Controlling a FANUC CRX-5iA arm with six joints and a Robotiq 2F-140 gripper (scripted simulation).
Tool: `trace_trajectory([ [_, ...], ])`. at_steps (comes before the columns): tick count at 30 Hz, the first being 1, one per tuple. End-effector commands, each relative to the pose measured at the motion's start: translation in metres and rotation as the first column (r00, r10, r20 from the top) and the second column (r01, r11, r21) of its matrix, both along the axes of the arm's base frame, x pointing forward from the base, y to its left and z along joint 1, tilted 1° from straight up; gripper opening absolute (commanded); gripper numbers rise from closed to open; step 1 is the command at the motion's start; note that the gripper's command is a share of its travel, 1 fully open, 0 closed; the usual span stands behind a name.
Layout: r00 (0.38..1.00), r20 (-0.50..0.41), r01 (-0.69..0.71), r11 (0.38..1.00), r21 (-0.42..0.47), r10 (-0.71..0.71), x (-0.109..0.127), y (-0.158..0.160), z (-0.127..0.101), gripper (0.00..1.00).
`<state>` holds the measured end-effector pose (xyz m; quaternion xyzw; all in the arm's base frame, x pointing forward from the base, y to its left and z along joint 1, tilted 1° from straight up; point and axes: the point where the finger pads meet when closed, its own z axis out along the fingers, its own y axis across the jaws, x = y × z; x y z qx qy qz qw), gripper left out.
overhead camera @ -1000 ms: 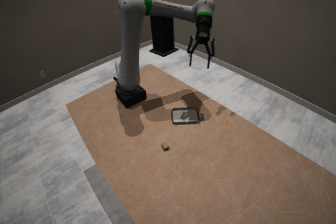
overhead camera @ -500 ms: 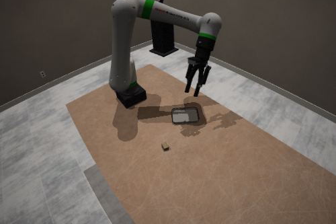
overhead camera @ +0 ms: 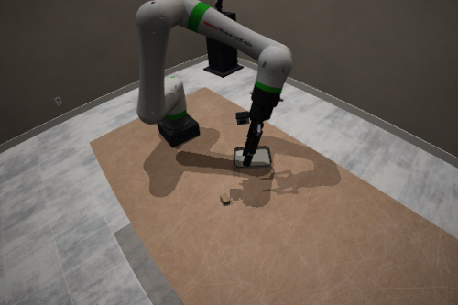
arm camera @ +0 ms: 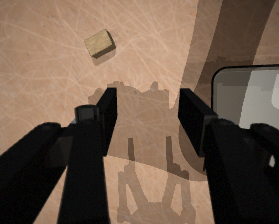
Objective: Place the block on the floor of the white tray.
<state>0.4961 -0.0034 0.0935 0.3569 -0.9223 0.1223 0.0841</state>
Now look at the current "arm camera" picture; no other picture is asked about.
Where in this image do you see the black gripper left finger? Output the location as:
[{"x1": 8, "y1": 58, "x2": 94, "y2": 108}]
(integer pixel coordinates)
[{"x1": 0, "y1": 87, "x2": 117, "y2": 224}]

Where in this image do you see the brown wooden block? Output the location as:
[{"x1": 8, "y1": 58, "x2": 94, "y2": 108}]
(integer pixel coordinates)
[{"x1": 84, "y1": 29, "x2": 116, "y2": 59}]

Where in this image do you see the white tray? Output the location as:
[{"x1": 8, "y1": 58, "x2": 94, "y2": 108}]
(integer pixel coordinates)
[{"x1": 211, "y1": 64, "x2": 279, "y2": 129}]

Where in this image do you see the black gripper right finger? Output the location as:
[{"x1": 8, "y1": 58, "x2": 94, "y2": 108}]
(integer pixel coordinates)
[{"x1": 178, "y1": 88, "x2": 279, "y2": 224}]

